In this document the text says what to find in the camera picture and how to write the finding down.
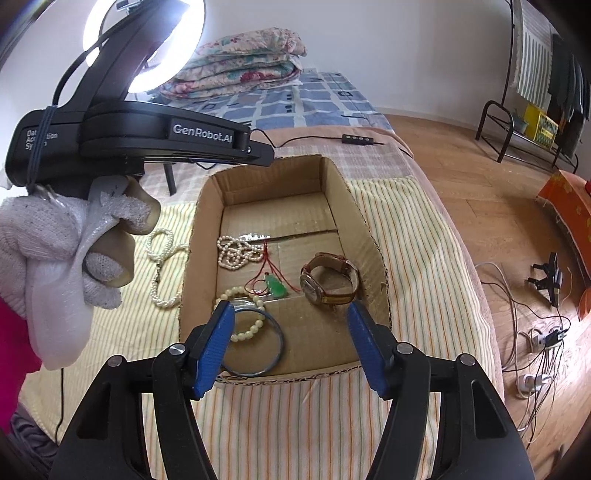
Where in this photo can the dark patterned cloth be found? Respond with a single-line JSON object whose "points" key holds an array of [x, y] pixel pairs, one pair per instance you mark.
{"points": [[32, 429]]}

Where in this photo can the folded floral quilts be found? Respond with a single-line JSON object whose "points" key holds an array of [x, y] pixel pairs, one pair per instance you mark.
{"points": [[240, 64]]}

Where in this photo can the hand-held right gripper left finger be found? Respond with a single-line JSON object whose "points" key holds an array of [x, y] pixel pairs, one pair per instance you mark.
{"points": [[212, 350]]}

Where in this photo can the cardboard box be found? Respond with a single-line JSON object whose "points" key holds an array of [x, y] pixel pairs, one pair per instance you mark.
{"points": [[360, 221]]}

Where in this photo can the black clothes rack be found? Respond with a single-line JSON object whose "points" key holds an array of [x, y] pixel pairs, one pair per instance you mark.
{"points": [[511, 55]]}

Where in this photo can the person's left hand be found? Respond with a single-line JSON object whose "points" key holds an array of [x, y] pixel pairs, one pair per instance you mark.
{"points": [[46, 240]]}

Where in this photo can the striped hanging cloth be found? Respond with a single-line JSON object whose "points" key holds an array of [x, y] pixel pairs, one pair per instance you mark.
{"points": [[535, 60]]}

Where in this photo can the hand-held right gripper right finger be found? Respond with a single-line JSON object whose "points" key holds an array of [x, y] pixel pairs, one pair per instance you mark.
{"points": [[369, 350]]}

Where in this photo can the dark hanging clothes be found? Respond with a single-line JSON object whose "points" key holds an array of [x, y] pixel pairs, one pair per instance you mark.
{"points": [[568, 92]]}

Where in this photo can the yellow box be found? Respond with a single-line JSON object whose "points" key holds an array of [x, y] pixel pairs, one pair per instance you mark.
{"points": [[542, 127]]}

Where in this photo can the black tripod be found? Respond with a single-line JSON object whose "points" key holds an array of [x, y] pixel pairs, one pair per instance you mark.
{"points": [[171, 180]]}

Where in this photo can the black bangle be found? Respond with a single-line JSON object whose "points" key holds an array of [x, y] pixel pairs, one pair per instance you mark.
{"points": [[280, 344]]}

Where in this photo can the black phone holder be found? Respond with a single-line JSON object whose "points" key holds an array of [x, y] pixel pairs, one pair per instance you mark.
{"points": [[127, 4]]}

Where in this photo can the yellow striped blanket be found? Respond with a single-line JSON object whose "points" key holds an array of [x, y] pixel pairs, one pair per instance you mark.
{"points": [[286, 424]]}

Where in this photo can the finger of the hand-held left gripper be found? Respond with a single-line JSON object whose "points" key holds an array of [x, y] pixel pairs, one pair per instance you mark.
{"points": [[261, 156]]}

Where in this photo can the orange cloth covered table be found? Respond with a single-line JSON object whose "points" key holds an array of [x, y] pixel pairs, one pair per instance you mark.
{"points": [[568, 203]]}

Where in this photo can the black clamp stand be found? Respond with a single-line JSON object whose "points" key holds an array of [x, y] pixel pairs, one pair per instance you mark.
{"points": [[551, 277]]}

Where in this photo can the blue checked bed sheet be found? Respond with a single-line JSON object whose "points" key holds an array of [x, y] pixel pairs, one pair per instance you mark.
{"points": [[323, 101]]}

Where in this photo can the small grey pot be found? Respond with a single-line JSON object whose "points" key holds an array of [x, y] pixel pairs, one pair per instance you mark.
{"points": [[520, 122]]}

